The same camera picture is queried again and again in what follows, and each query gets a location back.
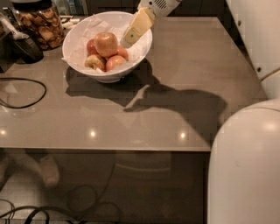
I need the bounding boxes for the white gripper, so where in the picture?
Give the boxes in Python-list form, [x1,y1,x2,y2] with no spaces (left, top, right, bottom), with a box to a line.
[121,0,182,48]

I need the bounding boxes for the large top red apple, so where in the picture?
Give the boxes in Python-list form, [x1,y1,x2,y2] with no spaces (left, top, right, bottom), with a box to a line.
[94,31,118,58]

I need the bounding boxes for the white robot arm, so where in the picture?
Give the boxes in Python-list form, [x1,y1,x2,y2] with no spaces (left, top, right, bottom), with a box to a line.
[206,0,280,224]

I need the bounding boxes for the back right red apple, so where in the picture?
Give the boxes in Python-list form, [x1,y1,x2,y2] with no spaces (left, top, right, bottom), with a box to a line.
[117,45,129,60]

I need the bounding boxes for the front right red apple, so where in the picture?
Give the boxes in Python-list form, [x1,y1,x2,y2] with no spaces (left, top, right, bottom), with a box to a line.
[106,55,126,72]

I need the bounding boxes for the back left red apple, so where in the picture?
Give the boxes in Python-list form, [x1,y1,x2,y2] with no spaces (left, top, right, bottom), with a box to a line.
[87,38,97,55]

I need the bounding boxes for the front left yellowish apple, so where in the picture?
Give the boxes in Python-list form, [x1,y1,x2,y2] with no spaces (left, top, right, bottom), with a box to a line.
[85,54,106,72]

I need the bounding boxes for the white ceramic bowl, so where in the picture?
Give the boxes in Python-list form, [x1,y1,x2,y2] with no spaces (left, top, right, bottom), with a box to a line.
[61,10,153,84]

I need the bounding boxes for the small white items behind bowl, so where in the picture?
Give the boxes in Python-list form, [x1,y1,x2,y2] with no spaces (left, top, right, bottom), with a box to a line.
[59,16,81,29]

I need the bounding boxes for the glass jar of chips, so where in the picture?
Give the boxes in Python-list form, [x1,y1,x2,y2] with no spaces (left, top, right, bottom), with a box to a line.
[10,0,65,51]

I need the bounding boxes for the black appliance with silver handle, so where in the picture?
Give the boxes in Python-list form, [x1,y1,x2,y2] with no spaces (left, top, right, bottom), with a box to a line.
[0,13,44,64]

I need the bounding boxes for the black cable on table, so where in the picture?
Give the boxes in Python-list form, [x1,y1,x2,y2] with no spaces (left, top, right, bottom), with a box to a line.
[0,77,47,110]

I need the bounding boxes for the black cables on floor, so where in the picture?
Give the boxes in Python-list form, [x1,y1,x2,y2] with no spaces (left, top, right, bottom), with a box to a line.
[0,163,123,224]

